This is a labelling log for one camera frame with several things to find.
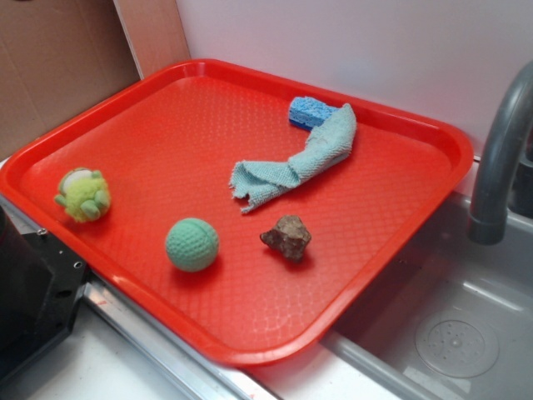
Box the brown rock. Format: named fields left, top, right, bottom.
left=259, top=215, right=311, bottom=263

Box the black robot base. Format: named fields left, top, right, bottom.
left=1, top=211, right=87, bottom=383

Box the blue sponge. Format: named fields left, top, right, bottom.
left=288, top=97, right=337, bottom=131

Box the grey faucet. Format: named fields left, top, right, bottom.
left=467, top=62, right=532, bottom=245

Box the red plastic tray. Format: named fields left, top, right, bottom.
left=1, top=60, right=473, bottom=367

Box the green knitted ball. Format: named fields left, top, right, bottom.
left=165, top=217, right=220, bottom=273

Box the brown cardboard box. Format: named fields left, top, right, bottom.
left=1, top=1, right=190, bottom=158

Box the green plush frog toy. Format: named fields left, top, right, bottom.
left=54, top=167, right=112, bottom=223

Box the light blue cloth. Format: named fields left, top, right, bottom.
left=229, top=104, right=356, bottom=214

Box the grey toy sink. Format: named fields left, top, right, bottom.
left=322, top=175, right=532, bottom=399

